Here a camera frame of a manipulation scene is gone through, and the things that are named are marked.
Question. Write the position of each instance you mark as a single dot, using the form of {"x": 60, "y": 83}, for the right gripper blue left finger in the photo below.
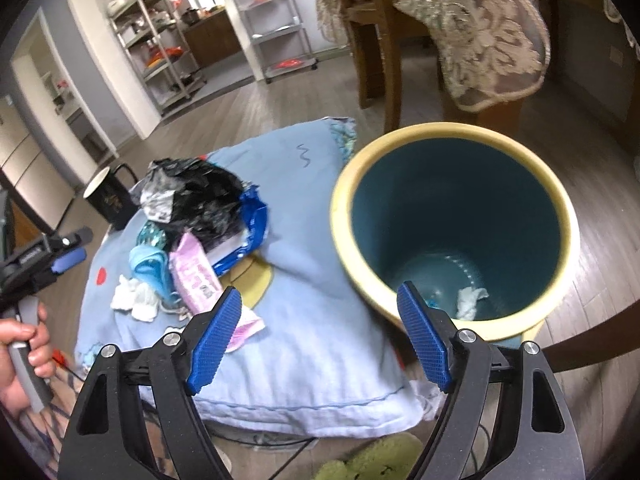
{"x": 209, "y": 335}

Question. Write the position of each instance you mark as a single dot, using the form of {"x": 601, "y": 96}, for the green slipper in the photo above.
{"x": 391, "y": 457}

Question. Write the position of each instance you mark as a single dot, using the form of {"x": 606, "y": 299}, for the tissue inside bin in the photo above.
{"x": 467, "y": 301}

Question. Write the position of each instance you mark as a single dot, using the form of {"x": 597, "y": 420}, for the pink wet wipes pack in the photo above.
{"x": 200, "y": 288}

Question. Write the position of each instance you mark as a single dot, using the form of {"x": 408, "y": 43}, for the wooden kitchen cabinet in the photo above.
{"x": 212, "y": 39}

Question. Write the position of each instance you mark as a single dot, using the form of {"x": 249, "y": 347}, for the dark blue mug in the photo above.
{"x": 110, "y": 198}

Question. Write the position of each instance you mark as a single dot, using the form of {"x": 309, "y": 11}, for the white crumpled tissue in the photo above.
{"x": 136, "y": 298}

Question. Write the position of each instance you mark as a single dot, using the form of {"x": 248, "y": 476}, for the wooden chair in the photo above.
{"x": 375, "y": 31}

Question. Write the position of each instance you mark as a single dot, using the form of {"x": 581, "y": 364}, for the grey metal shelf rack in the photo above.
{"x": 278, "y": 37}

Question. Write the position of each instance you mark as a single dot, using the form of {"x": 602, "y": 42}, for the person's left hand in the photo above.
{"x": 26, "y": 359}

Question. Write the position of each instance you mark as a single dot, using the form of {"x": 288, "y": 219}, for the kitchen metal shelf rack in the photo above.
{"x": 151, "y": 35}

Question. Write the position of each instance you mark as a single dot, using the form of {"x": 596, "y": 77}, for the yellow rimmed teal trash bin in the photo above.
{"x": 448, "y": 206}

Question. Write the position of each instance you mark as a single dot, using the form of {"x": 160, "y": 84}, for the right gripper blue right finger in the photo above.
{"x": 430, "y": 331}

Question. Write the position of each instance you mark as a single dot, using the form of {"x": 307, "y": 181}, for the blue snack wrapper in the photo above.
{"x": 252, "y": 230}

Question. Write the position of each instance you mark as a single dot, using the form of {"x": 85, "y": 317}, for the black plastic bag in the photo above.
{"x": 192, "y": 195}

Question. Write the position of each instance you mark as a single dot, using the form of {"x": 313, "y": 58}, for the lace teal tablecloth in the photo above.
{"x": 491, "y": 51}

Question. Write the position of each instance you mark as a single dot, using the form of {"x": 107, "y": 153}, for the light blue cartoon cushion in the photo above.
{"x": 323, "y": 366}

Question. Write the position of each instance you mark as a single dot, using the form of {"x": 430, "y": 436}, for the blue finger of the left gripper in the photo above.
{"x": 69, "y": 260}
{"x": 78, "y": 238}

